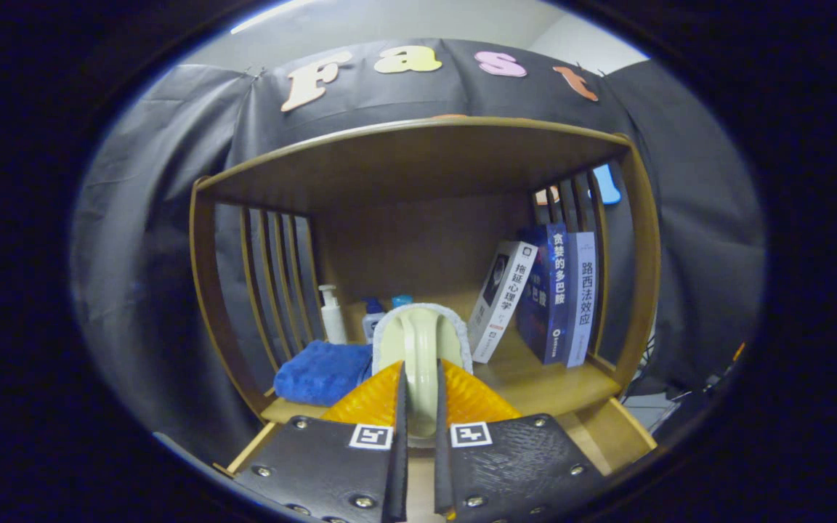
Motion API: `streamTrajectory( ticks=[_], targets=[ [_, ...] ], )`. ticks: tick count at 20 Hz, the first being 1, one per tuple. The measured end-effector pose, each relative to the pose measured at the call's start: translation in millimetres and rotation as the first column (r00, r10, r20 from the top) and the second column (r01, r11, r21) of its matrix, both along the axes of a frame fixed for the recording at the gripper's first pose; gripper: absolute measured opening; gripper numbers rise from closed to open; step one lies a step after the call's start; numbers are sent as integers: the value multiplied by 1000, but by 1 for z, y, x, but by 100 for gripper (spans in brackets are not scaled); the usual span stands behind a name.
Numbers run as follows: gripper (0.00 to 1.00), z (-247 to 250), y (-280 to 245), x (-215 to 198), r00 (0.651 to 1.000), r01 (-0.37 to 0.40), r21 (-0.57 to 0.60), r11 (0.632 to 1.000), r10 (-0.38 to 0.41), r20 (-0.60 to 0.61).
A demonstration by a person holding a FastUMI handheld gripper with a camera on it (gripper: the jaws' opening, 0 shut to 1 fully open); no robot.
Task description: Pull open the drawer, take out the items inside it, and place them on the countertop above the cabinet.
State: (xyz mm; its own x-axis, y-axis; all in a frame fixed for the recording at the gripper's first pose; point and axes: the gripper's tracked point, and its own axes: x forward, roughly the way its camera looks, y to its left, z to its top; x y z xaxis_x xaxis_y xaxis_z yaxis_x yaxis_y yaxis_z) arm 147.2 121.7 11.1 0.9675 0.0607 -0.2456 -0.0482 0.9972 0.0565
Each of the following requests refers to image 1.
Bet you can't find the cream handled cleaning brush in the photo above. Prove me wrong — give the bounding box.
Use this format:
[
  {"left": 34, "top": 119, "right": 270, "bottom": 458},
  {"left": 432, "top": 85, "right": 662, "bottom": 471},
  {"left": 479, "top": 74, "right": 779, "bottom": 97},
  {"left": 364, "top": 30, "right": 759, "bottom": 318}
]
[{"left": 371, "top": 303, "right": 474, "bottom": 444}]

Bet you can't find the rolled blue towel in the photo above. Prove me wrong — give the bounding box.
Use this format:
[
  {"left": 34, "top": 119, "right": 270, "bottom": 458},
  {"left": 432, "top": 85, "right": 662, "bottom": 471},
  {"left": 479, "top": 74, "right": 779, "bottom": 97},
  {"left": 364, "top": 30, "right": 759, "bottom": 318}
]
[{"left": 273, "top": 340, "right": 374, "bottom": 408}]

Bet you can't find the white pump bottle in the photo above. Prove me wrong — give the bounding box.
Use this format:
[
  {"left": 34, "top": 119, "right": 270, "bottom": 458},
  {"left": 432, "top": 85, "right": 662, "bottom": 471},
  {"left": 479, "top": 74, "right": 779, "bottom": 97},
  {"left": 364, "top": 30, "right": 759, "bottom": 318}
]
[{"left": 318, "top": 284, "right": 349, "bottom": 346}]

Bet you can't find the white book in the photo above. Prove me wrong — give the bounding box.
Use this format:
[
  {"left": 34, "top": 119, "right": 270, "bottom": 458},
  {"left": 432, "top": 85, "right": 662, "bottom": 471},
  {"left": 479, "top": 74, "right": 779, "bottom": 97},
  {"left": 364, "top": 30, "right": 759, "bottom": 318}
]
[{"left": 467, "top": 240, "right": 539, "bottom": 364}]

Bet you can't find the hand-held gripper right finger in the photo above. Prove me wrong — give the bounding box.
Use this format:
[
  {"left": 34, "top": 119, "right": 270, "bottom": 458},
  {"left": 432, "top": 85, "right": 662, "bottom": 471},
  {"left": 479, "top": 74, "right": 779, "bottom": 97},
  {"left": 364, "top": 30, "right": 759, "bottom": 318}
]
[{"left": 433, "top": 359, "right": 608, "bottom": 523}]

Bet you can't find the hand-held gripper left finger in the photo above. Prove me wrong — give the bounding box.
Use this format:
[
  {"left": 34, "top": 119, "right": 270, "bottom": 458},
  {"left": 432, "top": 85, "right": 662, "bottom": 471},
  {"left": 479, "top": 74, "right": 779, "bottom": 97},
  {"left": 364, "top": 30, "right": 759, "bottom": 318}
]
[{"left": 233, "top": 361, "right": 409, "bottom": 523}]

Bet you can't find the light blue book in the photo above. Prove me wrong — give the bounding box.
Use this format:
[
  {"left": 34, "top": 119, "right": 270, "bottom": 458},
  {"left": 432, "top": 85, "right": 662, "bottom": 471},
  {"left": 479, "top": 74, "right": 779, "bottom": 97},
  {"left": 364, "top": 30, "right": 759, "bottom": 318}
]
[{"left": 566, "top": 231, "right": 598, "bottom": 369}]

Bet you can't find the dark blue book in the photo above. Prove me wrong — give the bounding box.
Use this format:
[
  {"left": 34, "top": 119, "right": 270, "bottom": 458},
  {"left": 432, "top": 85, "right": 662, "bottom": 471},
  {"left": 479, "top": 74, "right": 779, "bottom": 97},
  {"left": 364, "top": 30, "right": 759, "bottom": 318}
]
[{"left": 517, "top": 223, "right": 572, "bottom": 365}]

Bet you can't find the white bottle with blue cap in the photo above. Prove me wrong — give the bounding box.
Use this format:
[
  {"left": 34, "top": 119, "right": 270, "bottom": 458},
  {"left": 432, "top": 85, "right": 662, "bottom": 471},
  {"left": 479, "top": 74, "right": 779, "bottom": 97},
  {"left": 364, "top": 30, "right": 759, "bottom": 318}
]
[{"left": 362, "top": 296, "right": 387, "bottom": 344}]

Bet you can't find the black backdrop cloth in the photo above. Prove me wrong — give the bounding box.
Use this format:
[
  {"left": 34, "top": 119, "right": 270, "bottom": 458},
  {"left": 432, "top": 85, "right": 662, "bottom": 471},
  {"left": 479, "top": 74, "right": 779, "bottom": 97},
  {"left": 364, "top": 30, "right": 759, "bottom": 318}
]
[{"left": 70, "top": 38, "right": 764, "bottom": 451}]

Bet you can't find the wooden cabinet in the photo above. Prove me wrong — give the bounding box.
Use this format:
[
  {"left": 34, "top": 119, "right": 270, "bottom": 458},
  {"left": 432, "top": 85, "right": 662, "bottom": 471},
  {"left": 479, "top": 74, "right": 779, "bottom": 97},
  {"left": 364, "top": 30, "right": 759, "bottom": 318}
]
[{"left": 188, "top": 115, "right": 663, "bottom": 523}]

